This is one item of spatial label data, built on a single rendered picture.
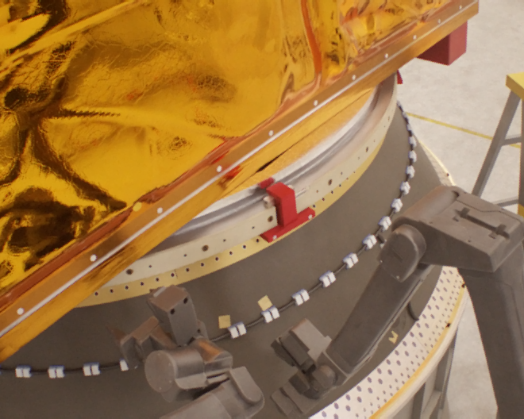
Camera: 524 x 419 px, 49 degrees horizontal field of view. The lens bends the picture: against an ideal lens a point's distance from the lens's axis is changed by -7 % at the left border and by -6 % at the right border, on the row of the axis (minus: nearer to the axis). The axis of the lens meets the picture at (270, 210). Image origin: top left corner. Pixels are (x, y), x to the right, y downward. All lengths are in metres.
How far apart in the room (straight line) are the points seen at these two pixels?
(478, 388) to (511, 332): 2.40
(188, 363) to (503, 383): 0.40
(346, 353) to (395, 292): 0.20
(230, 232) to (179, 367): 0.46
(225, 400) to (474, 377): 2.38
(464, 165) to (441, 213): 3.85
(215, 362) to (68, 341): 0.53
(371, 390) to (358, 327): 0.68
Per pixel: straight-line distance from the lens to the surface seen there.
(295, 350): 1.05
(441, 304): 1.74
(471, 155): 4.63
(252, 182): 1.25
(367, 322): 0.84
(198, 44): 1.00
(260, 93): 1.14
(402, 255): 0.66
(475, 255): 0.62
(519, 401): 0.75
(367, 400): 1.52
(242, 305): 1.31
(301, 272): 1.36
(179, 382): 0.81
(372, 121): 1.51
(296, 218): 1.27
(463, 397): 3.03
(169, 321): 0.84
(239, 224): 1.21
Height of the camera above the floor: 2.45
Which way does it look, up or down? 37 degrees down
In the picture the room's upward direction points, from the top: 7 degrees counter-clockwise
